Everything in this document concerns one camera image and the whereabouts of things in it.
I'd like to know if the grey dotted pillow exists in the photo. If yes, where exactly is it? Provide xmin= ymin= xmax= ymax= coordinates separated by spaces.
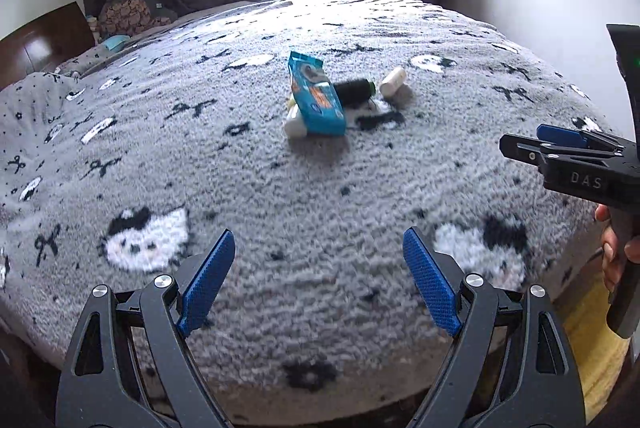
xmin=0 ymin=72 xmax=91 ymax=153

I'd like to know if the dark wooden headboard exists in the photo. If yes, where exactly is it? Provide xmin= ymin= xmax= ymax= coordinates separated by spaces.
xmin=0 ymin=2 xmax=96 ymax=93

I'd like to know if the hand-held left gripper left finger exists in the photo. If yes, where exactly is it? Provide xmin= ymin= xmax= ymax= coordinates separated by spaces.
xmin=56 ymin=229 xmax=236 ymax=428

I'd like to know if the blue snack packet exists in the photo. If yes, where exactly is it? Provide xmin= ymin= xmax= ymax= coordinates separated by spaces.
xmin=287 ymin=51 xmax=347 ymax=137

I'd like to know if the person's right hand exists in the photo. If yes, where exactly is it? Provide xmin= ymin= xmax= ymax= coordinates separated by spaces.
xmin=595 ymin=204 xmax=618 ymax=293

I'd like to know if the small black bottle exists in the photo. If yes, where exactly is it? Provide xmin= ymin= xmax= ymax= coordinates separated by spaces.
xmin=333 ymin=78 xmax=377 ymax=105

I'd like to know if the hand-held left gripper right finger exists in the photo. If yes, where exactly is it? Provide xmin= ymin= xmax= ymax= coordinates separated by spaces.
xmin=402 ymin=228 xmax=586 ymax=428

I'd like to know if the brown patterned cushion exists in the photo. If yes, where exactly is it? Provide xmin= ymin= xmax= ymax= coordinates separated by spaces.
xmin=97 ymin=0 xmax=178 ymax=39

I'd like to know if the patterned pillow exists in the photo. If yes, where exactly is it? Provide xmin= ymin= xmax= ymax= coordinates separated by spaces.
xmin=55 ymin=42 xmax=143 ymax=77

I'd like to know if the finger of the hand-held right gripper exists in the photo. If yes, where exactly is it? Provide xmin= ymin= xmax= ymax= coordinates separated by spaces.
xmin=500 ymin=134 xmax=623 ymax=165
xmin=537 ymin=125 xmax=626 ymax=147

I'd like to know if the grey printed blanket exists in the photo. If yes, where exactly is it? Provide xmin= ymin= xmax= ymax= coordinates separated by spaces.
xmin=0 ymin=0 xmax=621 ymax=414

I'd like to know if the green tube with white cap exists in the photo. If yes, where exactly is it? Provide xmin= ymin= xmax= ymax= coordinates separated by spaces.
xmin=283 ymin=96 xmax=310 ymax=139

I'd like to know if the small white jar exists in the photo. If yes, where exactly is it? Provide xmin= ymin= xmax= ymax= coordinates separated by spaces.
xmin=379 ymin=66 xmax=407 ymax=99

